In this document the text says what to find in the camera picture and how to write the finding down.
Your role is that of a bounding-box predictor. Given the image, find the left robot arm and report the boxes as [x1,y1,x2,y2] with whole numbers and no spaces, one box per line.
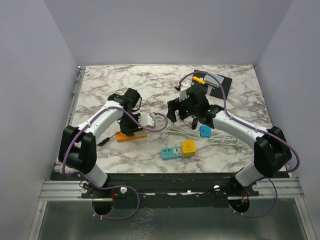
[58,88,142,198]

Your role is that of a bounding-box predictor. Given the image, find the grey rectangular box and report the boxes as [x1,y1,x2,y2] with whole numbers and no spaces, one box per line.
[203,73,224,88]

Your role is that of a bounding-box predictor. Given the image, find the orange power strip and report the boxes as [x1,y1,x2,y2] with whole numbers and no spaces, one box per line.
[115,131,136,143]

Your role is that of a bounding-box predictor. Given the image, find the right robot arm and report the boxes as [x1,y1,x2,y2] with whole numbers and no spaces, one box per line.
[166,87,292,196]

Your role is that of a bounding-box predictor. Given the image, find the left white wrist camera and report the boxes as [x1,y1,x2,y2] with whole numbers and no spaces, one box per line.
[137,113,156,130]

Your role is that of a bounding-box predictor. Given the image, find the black mat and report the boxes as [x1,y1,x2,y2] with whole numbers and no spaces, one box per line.
[191,69,233,100]

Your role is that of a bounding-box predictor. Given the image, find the blue flat charger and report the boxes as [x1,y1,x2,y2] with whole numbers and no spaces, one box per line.
[199,125,212,138]

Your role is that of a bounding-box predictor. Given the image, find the black plug adapter with cable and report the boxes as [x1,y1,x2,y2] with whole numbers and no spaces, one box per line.
[180,115,200,130]

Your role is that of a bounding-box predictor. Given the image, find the purple cable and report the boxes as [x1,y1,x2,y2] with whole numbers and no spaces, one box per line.
[61,106,169,221]
[178,71,301,218]

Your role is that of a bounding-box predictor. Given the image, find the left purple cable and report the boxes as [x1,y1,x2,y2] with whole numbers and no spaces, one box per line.
[61,106,169,221]

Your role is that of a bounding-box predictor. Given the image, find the white teal-strip cable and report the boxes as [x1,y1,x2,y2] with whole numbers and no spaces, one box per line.
[196,132,246,151]

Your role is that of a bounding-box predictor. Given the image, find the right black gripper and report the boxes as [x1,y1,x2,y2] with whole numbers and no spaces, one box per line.
[166,95,199,123]

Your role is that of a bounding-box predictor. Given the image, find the yellow cube socket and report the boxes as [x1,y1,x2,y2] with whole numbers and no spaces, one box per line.
[180,140,196,158]

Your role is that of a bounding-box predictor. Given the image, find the yellow handled screwdriver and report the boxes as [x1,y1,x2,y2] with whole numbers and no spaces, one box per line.
[192,76,206,85]

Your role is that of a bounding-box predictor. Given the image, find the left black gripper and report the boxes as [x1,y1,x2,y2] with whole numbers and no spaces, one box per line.
[120,112,144,135]

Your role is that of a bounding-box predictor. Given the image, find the beige cube socket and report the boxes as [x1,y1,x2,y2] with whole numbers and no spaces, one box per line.
[133,129,148,139]

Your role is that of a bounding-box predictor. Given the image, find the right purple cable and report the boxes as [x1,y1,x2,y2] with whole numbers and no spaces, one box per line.
[178,71,301,218]

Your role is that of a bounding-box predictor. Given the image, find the teal power strip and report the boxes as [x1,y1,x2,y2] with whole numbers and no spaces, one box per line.
[160,147,183,161]

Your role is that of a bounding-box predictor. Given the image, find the black power adapter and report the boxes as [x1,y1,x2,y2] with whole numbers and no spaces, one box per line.
[121,126,137,137]

